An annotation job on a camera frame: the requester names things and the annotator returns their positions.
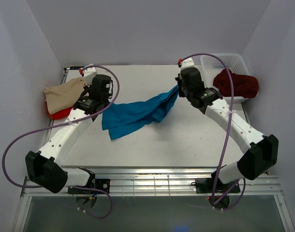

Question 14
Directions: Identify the blue t shirt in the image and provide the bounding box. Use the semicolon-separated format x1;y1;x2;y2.
102;86;178;140

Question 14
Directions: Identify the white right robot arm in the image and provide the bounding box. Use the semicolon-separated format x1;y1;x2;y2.
176;67;279;192

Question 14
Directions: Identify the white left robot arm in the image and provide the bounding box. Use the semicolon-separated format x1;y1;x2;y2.
25;74;113;193

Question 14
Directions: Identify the beige folded t shirt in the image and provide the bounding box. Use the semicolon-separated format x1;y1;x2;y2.
44;77;85;115

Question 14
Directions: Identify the orange folded t shirt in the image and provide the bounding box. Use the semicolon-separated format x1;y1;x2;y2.
48;107;72;120

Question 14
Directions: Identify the dark red t shirt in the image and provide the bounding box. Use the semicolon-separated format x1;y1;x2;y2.
213;69;259;98

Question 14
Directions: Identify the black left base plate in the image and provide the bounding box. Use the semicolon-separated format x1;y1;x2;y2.
67;178;111;195

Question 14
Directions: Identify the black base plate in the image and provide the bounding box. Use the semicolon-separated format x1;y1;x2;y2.
191;178;240;193
67;178;111;195

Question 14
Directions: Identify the aluminium rail frame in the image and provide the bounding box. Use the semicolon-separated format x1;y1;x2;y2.
13;168;295;232

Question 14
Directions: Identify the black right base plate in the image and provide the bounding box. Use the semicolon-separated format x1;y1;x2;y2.
191;178;240;193

